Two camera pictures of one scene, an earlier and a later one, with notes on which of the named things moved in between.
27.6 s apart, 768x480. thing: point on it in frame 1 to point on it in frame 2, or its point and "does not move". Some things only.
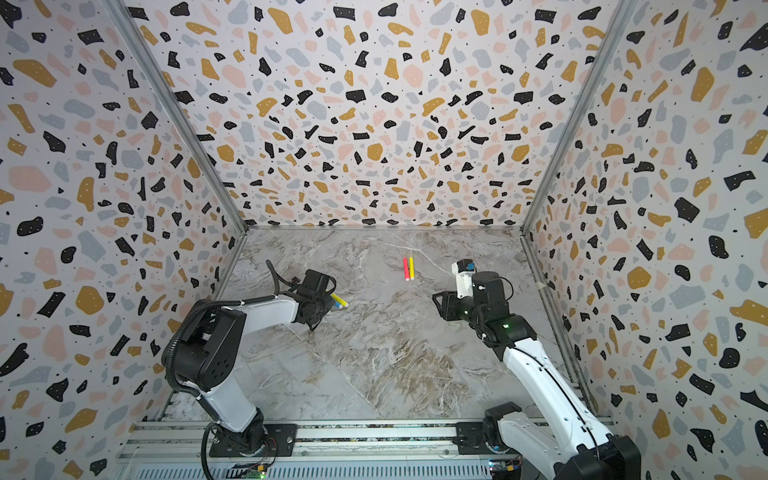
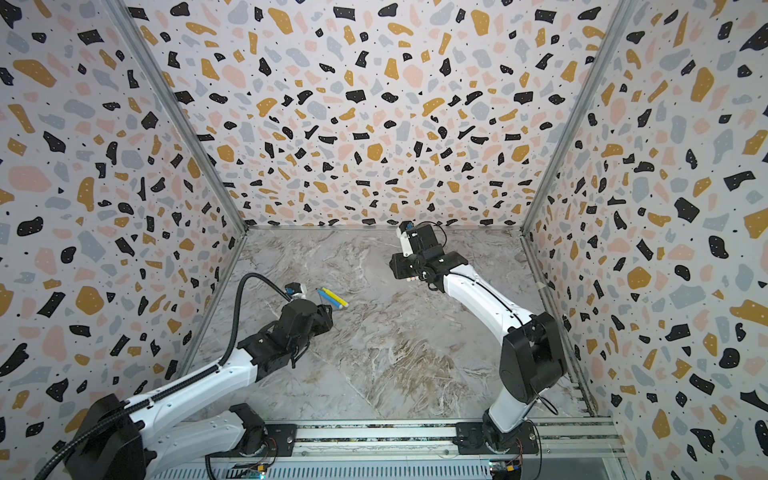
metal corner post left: (125, 19) does not move
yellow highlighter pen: (339, 299) does not move
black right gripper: (452, 303) to (405, 264)
